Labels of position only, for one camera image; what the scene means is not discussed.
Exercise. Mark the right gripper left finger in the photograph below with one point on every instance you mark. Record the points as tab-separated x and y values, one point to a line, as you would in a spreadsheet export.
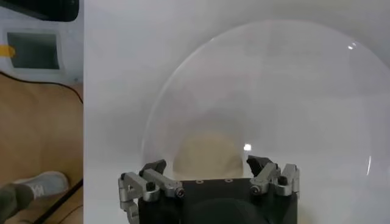
134	182

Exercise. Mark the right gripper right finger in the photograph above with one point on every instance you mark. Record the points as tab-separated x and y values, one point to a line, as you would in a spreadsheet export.
286	182

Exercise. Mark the white round plate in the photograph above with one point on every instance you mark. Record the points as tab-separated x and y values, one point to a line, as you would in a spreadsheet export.
304	106

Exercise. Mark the grey sneaker shoe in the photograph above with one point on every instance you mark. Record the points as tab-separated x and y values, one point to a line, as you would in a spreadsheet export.
45	185

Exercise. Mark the dark grey trouser leg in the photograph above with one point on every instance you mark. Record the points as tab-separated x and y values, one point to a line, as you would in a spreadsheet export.
12	201

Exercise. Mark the white panel with dark window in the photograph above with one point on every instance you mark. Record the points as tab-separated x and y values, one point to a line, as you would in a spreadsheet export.
70	54

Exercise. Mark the yellow tag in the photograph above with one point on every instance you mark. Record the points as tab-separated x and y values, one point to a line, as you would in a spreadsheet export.
6	51

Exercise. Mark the black rounded object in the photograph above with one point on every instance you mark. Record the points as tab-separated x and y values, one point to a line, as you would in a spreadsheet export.
45	9

